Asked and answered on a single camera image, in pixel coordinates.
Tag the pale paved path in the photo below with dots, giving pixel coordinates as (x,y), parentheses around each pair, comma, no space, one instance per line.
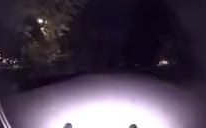
(104,95)

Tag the tree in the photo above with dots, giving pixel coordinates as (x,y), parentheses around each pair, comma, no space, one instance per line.
(54,40)

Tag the robot's own part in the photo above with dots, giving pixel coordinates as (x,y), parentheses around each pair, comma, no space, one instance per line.
(133,126)
(68,126)

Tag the street lamp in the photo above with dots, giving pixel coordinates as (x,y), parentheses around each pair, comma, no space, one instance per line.
(40,20)

